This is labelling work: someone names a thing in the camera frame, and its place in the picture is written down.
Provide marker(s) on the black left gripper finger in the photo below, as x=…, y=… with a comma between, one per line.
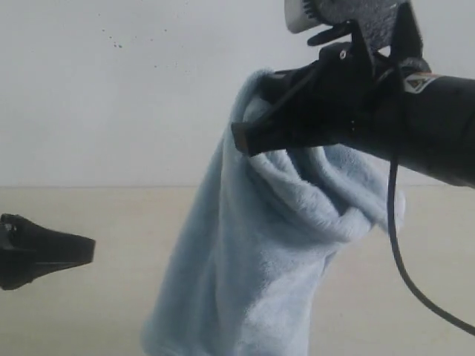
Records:
x=30, y=251

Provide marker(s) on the light blue fluffy towel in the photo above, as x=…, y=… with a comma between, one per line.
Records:
x=255, y=245

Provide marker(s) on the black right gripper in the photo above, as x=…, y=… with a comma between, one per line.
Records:
x=349, y=97

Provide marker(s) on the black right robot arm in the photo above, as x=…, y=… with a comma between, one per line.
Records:
x=438, y=125

